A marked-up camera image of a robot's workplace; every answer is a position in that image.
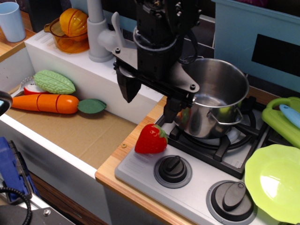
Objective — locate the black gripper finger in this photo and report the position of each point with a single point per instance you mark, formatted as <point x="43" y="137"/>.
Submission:
<point x="128" y="83"/>
<point x="173" y="106"/>

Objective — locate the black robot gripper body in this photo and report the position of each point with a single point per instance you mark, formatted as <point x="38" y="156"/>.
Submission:
<point x="156" y="63"/>

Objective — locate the red toy strawberry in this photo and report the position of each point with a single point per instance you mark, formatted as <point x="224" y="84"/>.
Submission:
<point x="152" y="140"/>

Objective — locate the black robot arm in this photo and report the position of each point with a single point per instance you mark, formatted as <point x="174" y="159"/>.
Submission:
<point x="162" y="16"/>

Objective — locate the stainless steel pot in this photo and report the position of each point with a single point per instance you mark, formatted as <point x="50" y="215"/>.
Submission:
<point x="217" y="103"/>

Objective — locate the grey toy faucet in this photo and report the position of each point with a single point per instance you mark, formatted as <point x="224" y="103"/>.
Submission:
<point x="102" y="41"/>

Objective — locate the orange transparent measuring cup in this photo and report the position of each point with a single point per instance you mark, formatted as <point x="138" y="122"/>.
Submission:
<point x="76" y="44"/>

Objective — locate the black left stove knob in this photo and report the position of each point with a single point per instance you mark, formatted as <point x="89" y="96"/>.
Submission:
<point x="173" y="171"/>

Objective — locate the black stove knob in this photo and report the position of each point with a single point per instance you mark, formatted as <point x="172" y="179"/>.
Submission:
<point x="173" y="171"/>
<point x="230" y="203"/>

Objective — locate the brown cardboard sheet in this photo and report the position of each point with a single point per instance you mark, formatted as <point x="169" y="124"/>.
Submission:
<point x="90" y="137"/>

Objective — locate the orange toy carrot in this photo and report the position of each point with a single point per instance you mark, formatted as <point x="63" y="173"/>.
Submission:
<point x="57" y="103"/>

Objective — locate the black stove grate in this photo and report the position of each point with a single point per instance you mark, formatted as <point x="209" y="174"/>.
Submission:
<point x="230" y="152"/>

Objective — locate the grey toy stove top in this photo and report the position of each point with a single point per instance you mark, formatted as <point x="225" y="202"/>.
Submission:
<point x="137" y="170"/>

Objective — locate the green toy bitter gourd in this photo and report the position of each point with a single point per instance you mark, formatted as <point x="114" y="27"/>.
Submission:
<point x="53" y="82"/>

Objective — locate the orange toy pumpkin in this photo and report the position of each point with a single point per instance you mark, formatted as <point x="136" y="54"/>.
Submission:
<point x="73" y="22"/>

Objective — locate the white toy sink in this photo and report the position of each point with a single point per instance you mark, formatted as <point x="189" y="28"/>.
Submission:
<point x="62" y="179"/>

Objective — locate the red white toy radish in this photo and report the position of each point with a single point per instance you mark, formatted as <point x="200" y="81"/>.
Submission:
<point x="33" y="89"/>

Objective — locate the green plastic cutting board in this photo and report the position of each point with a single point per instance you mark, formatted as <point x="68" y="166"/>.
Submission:
<point x="276" y="119"/>

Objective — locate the black right stove knob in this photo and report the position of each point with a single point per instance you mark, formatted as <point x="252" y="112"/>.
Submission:
<point x="230" y="203"/>

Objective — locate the teal storage bin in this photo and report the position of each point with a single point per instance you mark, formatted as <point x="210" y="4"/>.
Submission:
<point x="261" y="42"/>

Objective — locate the lime green plastic plate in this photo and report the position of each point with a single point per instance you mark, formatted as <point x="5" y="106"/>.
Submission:
<point x="272" y="177"/>

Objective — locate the light blue plastic cup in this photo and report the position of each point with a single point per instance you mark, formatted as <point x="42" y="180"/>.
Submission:
<point x="11" y="22"/>

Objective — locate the blue black clamp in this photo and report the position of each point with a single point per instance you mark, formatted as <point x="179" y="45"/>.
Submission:
<point x="14" y="171"/>

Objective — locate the blue plastic utensil handle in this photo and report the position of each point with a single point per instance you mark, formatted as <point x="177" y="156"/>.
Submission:
<point x="292" y="115"/>

